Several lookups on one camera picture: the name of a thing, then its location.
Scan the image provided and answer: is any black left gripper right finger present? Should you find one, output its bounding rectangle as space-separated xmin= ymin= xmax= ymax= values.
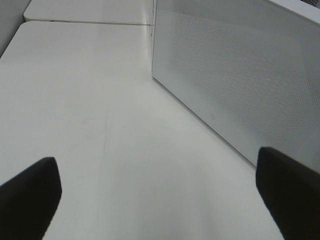
xmin=255 ymin=147 xmax=320 ymax=240

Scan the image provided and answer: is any white microwave door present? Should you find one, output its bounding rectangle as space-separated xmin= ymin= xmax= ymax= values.
xmin=152 ymin=0 xmax=320 ymax=171

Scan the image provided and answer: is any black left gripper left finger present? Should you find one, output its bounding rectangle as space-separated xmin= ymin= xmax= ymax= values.
xmin=0 ymin=157 xmax=62 ymax=240

